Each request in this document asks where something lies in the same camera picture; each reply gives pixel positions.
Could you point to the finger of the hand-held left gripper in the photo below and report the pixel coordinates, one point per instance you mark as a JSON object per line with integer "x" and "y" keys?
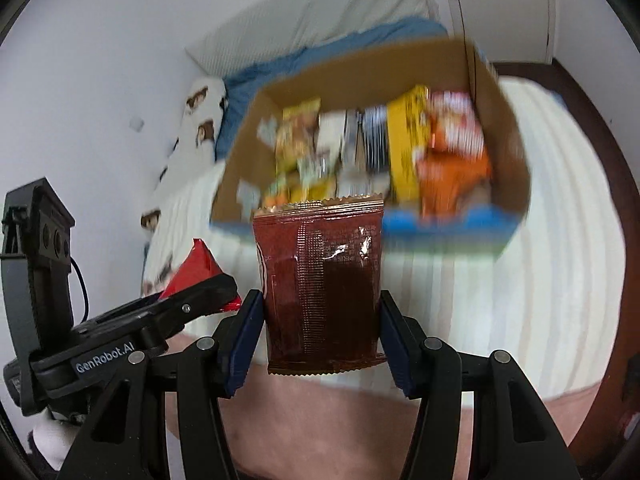
{"x": 200, "y": 297}

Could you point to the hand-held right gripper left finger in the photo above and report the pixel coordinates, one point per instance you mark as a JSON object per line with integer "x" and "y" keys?
{"x": 245, "y": 345}

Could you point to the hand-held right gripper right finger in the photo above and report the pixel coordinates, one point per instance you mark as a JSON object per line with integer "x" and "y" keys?
{"x": 395, "y": 345}

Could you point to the dark brown snack packet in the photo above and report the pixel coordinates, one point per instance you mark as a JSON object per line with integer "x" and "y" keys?
{"x": 320, "y": 285}

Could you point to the yellow egg cracker bag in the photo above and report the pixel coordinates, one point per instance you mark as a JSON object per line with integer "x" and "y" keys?
{"x": 297, "y": 135}

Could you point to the brown cardboard box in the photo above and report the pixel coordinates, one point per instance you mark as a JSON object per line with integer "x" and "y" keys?
{"x": 350, "y": 75}

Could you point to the pink cloth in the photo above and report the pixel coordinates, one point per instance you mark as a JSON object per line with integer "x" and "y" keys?
{"x": 325, "y": 435}

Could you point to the striped white blanket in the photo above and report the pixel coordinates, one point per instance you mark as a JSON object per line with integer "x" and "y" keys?
{"x": 525, "y": 260}

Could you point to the white cloth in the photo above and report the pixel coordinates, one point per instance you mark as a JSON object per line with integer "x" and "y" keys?
{"x": 52, "y": 427}

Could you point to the bear print pillow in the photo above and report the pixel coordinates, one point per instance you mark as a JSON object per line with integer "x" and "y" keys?
{"x": 197, "y": 125}

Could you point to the orange snack packet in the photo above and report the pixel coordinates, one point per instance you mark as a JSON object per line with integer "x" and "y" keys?
{"x": 450, "y": 175}

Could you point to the yellow snack packet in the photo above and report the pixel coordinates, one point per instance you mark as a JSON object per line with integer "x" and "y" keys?
{"x": 407, "y": 145}

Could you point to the silver black snack packet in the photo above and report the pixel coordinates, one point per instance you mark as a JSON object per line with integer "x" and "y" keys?
{"x": 375, "y": 135}

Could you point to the blue bed sheet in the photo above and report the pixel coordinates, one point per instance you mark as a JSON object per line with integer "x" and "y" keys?
{"x": 280, "y": 72}

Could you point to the red white snack packet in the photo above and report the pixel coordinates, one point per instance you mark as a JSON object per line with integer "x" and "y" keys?
{"x": 452, "y": 110}

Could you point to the white striped pillow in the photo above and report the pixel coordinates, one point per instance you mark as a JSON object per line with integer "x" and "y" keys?
{"x": 310, "y": 15}

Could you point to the white wardrobe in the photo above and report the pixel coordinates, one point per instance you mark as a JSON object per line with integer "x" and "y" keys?
{"x": 505, "y": 10}

